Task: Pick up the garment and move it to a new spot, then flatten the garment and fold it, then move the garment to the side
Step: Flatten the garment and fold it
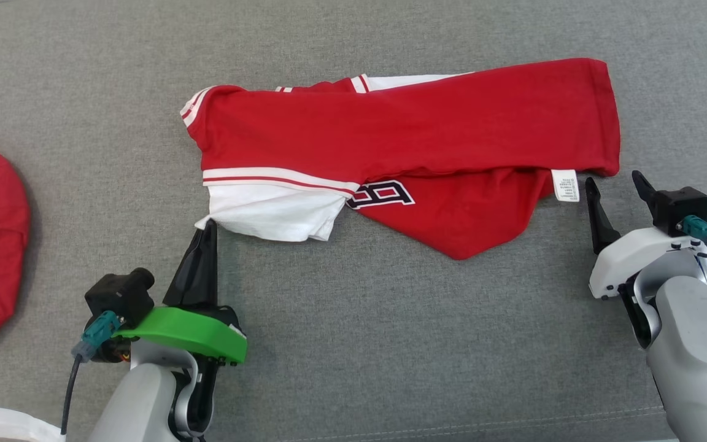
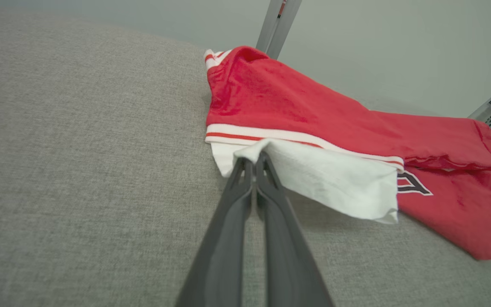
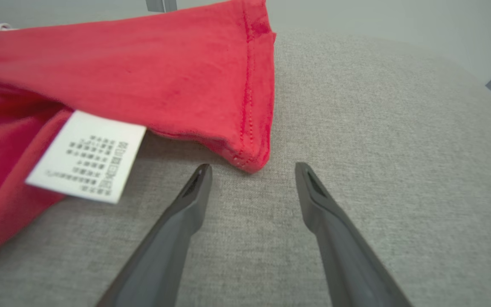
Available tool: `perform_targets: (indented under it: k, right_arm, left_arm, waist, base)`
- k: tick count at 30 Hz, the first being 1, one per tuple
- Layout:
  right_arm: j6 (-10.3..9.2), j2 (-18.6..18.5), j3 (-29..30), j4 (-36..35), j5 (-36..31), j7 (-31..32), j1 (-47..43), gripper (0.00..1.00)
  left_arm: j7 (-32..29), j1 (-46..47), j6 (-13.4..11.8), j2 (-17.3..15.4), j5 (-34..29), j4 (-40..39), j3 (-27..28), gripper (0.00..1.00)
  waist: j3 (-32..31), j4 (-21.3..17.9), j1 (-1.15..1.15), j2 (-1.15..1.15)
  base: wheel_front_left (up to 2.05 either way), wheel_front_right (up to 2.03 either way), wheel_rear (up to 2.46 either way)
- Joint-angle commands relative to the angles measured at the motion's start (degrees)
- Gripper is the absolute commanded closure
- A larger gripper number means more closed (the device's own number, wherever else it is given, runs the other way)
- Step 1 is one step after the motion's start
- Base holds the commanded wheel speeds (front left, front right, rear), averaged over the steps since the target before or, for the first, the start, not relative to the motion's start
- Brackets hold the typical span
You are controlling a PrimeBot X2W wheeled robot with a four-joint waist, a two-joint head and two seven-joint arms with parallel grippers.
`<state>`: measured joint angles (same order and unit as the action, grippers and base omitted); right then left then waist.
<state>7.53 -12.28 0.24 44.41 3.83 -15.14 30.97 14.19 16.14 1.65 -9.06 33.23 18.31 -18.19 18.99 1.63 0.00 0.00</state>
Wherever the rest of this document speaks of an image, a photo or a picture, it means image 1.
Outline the left camera cable teal plug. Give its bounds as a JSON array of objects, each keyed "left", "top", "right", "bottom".
[{"left": 61, "top": 311, "right": 120, "bottom": 436}]

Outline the red jersey number 23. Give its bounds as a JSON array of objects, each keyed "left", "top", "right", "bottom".
[{"left": 180, "top": 57, "right": 622, "bottom": 261}]

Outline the grey fabric sofa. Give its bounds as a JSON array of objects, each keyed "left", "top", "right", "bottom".
[{"left": 0, "top": 0, "right": 707, "bottom": 442}]

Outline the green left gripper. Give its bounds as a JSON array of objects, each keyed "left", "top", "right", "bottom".
[{"left": 113, "top": 220, "right": 248, "bottom": 365}]

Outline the white cloth piece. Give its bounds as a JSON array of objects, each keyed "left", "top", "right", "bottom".
[{"left": 0, "top": 404, "right": 67, "bottom": 442}]

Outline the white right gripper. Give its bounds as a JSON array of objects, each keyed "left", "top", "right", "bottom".
[{"left": 585, "top": 171, "right": 707, "bottom": 300}]

